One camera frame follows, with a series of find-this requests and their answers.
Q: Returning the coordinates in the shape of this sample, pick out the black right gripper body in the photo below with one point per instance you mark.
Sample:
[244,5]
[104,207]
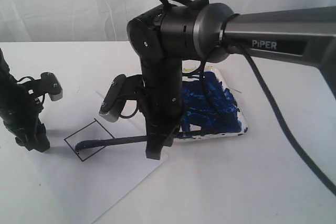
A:
[163,86]

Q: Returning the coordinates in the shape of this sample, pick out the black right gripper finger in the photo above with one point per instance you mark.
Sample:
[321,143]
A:
[157,138]

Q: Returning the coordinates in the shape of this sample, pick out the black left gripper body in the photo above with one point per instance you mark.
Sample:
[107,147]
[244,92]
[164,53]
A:
[20,113]

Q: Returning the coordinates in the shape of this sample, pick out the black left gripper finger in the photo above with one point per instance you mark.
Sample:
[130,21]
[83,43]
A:
[33,139]

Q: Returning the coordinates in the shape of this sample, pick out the black paintbrush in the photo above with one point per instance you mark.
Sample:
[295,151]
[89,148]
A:
[88,144]

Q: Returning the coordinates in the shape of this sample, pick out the white paper with square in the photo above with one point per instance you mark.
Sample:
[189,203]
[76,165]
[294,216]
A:
[89,182]

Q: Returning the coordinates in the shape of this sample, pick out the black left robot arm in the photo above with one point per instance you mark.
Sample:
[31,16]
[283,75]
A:
[7,80]

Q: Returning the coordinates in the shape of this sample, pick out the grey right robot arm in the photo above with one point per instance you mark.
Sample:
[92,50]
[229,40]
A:
[165,36]

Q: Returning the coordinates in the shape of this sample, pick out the white tray with blue paint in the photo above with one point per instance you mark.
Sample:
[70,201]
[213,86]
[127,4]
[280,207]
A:
[212,115]

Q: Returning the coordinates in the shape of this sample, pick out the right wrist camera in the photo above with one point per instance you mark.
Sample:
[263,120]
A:
[122,89]

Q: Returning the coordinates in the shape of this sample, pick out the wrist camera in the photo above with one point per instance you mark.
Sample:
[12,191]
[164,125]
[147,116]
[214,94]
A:
[47,84]
[122,89]

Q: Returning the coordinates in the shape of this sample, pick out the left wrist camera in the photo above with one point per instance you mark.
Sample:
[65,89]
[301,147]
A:
[47,84]

